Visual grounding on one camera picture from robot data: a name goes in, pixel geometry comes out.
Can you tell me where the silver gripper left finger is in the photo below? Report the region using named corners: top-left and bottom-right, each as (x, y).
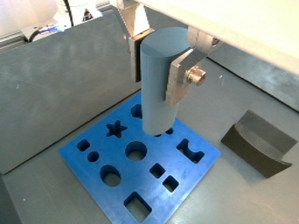
top-left (116, 0), bottom-right (154, 82)

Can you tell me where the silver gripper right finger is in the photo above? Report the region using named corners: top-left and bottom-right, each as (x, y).
top-left (164, 26), bottom-right (221, 106)

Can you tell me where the dark grey curved holder block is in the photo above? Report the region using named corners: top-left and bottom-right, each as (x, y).
top-left (220, 110), bottom-right (297, 179)

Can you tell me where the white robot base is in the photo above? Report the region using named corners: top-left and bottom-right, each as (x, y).
top-left (53, 0), bottom-right (102, 31)

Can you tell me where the aluminium frame rail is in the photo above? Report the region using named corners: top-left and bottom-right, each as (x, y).
top-left (0, 0), bottom-right (110, 53)

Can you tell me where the black cable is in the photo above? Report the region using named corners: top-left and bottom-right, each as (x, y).
top-left (26, 0), bottom-right (75, 42)

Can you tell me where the blue shape-sorting board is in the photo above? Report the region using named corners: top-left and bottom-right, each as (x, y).
top-left (59, 94), bottom-right (220, 224)

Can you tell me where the grey-blue oval peg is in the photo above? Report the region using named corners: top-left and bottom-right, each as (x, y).
top-left (140, 27), bottom-right (189, 136)

